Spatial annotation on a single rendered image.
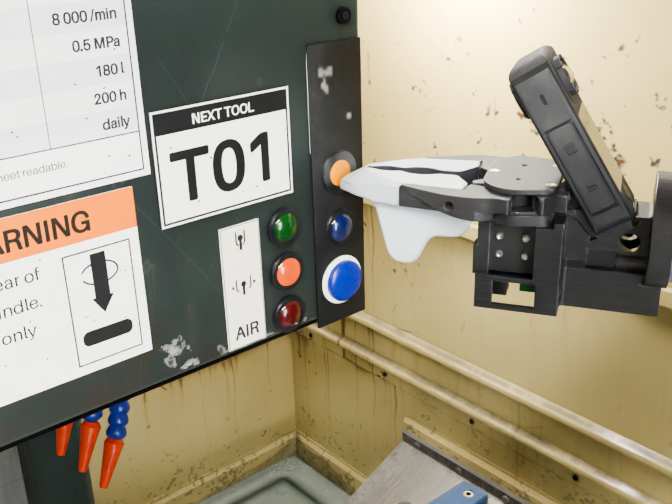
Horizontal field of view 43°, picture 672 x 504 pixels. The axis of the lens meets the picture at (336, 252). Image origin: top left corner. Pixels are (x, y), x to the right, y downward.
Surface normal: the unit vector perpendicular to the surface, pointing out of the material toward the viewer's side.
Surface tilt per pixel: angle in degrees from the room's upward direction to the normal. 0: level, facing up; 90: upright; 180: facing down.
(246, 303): 90
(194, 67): 90
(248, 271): 90
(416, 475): 24
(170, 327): 90
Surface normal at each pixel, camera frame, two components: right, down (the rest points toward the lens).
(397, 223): -0.38, 0.36
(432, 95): -0.76, 0.27
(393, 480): -0.34, -0.73
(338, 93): 0.65, 0.27
